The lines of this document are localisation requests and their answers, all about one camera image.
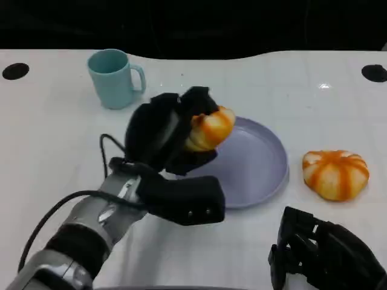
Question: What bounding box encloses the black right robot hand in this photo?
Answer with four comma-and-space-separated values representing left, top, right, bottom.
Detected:
267, 206, 387, 290

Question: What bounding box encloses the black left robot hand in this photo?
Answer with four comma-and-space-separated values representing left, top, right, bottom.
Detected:
125, 86, 220, 176

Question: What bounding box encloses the orange and white bread roll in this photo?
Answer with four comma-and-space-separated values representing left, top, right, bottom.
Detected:
302, 149, 371, 203
183, 105, 236, 152

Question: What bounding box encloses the pale green mug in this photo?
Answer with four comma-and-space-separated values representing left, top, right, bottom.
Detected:
86, 48, 147, 111

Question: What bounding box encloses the lilac plate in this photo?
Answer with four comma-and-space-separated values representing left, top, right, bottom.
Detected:
178, 116, 290, 210

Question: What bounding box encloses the black table grommet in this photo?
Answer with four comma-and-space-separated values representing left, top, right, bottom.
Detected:
360, 63, 387, 83
2, 62, 31, 81

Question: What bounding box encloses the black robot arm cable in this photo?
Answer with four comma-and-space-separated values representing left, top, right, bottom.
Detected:
17, 190, 146, 272
99, 134, 128, 178

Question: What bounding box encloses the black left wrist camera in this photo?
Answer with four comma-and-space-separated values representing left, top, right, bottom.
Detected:
135, 174, 227, 227

